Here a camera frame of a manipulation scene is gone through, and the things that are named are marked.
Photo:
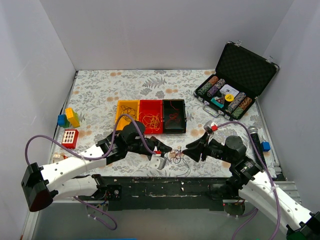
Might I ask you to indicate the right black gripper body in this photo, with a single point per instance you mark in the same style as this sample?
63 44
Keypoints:
204 146

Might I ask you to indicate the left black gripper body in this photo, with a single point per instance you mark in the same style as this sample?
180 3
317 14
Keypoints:
152 144

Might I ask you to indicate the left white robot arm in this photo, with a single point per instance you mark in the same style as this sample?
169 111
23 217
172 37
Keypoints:
44 184

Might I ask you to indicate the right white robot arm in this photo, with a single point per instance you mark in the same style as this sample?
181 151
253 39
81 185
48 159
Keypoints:
251 183

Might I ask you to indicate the black microphone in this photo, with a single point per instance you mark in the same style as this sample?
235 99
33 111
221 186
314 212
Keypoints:
256 140

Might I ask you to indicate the red plastic bin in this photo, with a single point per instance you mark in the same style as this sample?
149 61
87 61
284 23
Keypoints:
151 116

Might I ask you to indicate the black plastic bin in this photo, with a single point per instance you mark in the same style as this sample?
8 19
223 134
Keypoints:
174 116

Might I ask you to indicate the blue toy block right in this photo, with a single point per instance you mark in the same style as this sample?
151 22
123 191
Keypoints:
265 146

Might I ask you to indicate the floral table mat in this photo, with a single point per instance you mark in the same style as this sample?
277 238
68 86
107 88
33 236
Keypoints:
95 96

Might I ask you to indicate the yellow dealer chip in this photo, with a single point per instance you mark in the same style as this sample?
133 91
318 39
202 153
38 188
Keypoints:
229 97

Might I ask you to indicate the red white toy block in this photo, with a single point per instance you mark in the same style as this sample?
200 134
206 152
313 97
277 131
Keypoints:
70 138

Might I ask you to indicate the yellow toy brick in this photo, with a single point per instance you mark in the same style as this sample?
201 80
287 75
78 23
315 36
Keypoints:
72 117

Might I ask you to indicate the green toy brick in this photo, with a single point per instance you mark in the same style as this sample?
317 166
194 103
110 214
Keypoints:
66 124

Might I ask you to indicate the blue toy brick left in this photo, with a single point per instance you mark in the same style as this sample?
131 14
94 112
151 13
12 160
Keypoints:
61 120

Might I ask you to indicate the black poker chip case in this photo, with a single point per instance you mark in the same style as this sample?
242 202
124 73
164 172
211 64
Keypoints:
239 72

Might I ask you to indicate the small white red toy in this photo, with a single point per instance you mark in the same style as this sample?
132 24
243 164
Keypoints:
58 157

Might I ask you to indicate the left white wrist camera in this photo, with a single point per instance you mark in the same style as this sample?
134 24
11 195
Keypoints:
158 160

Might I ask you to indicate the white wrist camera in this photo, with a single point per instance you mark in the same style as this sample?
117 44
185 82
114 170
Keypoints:
210 126
158 160

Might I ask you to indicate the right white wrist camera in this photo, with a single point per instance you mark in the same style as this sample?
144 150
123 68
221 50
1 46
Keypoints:
210 126

